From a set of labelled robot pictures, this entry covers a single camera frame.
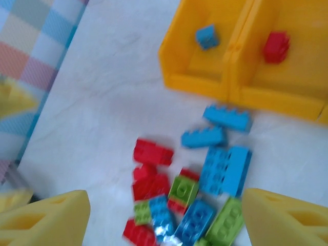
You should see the yellow plastic bin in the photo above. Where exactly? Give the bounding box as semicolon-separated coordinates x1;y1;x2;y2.
227;0;328;127
158;0;255;103

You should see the long green lego brick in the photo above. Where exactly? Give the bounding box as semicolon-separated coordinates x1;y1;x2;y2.
204;196;244;246

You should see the small blue lego brick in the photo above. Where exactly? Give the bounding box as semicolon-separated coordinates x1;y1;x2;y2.
195;24;221;51

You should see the aluminium side rail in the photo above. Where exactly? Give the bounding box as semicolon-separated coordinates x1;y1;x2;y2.
14;0;89;166

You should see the long blue lego brick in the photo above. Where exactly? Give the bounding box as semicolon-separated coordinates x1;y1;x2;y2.
180;125;228;150
148;195;178;244
173;199;215;246
199;145;254;198
201;103;254;134

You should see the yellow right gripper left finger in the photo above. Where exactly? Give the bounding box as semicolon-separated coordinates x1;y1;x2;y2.
0;189;91;246

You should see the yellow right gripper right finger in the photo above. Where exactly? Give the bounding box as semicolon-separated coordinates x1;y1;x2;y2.
241;188;328;246

